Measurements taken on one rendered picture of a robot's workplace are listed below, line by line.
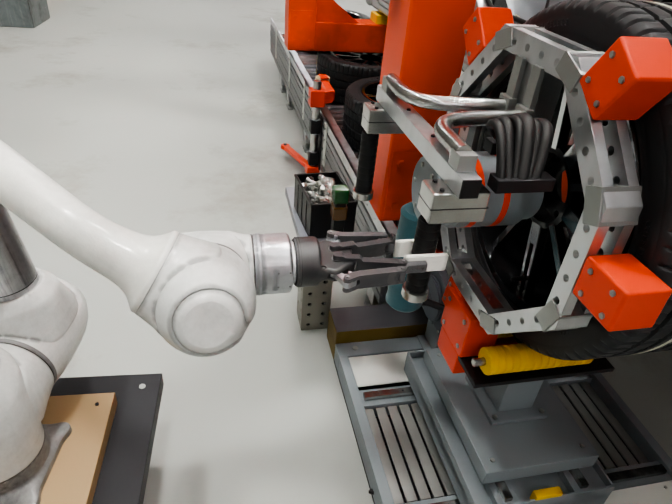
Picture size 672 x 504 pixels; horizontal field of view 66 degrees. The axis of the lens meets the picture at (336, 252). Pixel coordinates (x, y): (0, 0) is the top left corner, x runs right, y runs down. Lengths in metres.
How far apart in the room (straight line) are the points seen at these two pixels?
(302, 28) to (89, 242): 2.75
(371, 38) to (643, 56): 2.65
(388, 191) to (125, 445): 0.89
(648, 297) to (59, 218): 0.73
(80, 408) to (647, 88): 1.18
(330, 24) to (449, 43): 1.96
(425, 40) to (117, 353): 1.33
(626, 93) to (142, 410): 1.10
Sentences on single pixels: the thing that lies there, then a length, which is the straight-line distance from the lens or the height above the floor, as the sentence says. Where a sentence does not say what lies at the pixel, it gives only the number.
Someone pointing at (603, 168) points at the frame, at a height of 1.00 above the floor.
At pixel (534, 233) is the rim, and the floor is 0.75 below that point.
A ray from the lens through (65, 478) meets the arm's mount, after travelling 1.19.
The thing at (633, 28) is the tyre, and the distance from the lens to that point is 0.93.
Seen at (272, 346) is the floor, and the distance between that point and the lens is 1.82.
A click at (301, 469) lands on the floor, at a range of 1.53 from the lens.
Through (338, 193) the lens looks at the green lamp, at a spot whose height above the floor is 0.65.
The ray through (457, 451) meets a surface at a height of 0.15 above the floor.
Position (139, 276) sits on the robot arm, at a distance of 0.58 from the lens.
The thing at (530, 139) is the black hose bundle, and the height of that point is 1.03.
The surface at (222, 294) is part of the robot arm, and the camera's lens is 0.54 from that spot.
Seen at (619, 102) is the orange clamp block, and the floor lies 1.09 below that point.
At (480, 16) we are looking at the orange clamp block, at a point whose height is 1.11.
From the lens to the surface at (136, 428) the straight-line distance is 1.27.
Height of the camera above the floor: 1.28
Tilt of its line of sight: 34 degrees down
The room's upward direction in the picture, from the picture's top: 5 degrees clockwise
